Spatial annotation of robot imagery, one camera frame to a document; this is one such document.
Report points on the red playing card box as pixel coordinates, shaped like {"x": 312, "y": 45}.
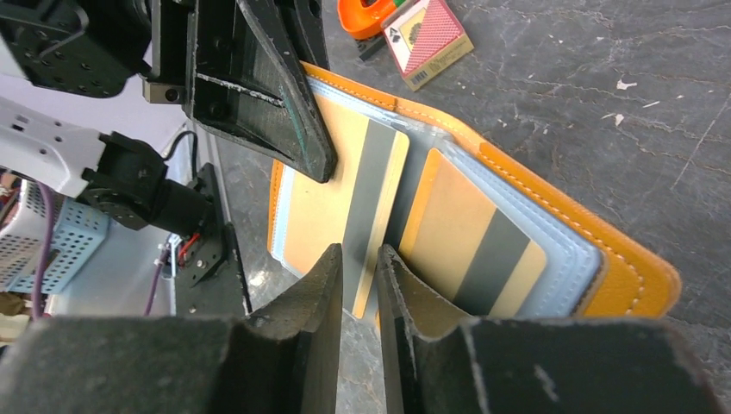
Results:
{"x": 425, "y": 38}

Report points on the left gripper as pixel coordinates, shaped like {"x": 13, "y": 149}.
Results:
{"x": 240, "y": 67}

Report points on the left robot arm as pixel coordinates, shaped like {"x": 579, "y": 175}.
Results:
{"x": 90, "y": 49}

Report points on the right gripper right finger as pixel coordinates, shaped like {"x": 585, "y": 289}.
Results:
{"x": 439, "y": 359}

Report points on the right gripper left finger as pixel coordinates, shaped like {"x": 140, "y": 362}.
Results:
{"x": 283, "y": 358}

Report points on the gold card left pocket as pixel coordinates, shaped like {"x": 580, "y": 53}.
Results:
{"x": 353, "y": 208}

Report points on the gold card pocket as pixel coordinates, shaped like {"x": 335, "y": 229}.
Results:
{"x": 353, "y": 208}
{"x": 461, "y": 244}

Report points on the orange card holder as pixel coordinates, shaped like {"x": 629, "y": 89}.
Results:
{"x": 593, "y": 269}

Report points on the gold card right pocket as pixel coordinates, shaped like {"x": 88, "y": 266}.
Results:
{"x": 461, "y": 244}

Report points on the white perforated cable tray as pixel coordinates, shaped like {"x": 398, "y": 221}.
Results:
{"x": 78, "y": 232}

